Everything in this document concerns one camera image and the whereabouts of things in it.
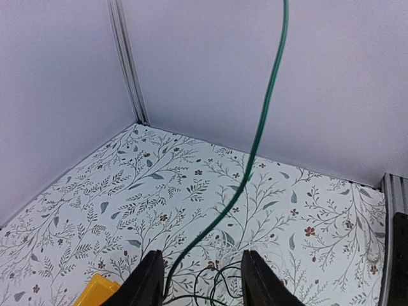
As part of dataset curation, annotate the floral patterned table mat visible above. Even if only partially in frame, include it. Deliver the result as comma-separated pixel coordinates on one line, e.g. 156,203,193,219
1,125,386,305

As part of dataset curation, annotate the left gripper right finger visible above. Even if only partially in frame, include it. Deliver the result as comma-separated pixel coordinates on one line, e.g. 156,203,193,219
241,250,304,306

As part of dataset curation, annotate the front aluminium rail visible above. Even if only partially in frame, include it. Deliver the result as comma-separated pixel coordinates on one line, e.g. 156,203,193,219
379,173,407,305

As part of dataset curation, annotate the black cable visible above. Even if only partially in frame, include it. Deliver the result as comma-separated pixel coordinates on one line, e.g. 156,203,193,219
194,266,245,306

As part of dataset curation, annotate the right yellow plastic bin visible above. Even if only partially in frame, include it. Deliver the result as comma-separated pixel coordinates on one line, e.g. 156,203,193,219
73,273,120,306

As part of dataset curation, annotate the green cable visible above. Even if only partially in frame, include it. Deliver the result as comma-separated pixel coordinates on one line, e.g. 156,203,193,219
162,0,290,306

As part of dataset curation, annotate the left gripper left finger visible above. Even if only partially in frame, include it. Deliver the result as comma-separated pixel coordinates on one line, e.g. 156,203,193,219
106,250,164,306

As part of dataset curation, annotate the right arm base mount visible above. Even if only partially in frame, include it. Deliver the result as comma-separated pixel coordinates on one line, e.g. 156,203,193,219
390,212,407,305

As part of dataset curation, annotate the right aluminium frame post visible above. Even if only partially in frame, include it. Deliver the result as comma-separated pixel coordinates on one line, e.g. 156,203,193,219
107,0,150,126

